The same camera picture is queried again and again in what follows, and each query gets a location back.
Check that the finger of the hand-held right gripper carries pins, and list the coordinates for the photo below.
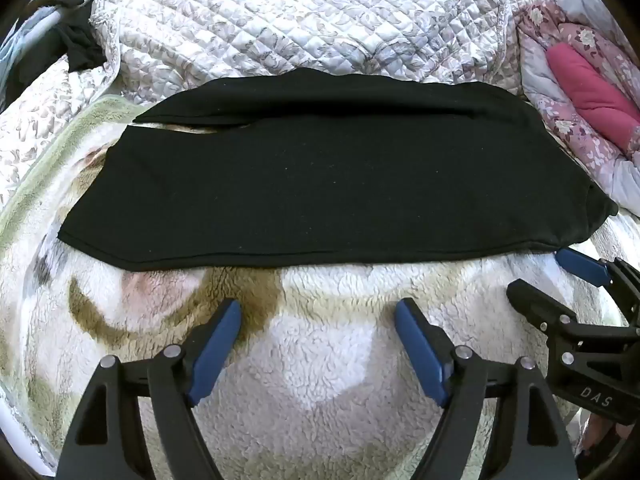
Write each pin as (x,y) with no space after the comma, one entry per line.
(537,302)
(582,266)

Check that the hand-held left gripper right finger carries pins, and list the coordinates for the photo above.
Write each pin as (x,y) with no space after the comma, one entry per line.
(420,355)

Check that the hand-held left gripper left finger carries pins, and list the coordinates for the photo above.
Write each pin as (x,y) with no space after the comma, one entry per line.
(215,350)

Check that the black pants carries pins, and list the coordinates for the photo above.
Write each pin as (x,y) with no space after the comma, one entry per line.
(325,185)

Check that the printed fleece blanket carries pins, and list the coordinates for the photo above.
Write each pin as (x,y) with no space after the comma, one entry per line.
(320,360)

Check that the pink cloth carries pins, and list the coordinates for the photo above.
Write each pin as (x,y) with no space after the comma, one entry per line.
(585,85)

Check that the pink floral comforter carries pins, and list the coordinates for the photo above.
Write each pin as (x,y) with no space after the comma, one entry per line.
(565,25)

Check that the dark clothing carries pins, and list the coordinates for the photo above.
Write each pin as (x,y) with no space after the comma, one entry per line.
(80,45)

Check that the white quilted bedspread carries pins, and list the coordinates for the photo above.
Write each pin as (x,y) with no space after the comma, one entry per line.
(300,10)

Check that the light blue cloth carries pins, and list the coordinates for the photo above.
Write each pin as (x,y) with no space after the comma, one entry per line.
(12,60)

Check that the white bar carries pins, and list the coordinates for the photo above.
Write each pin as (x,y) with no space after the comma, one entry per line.
(60,12)

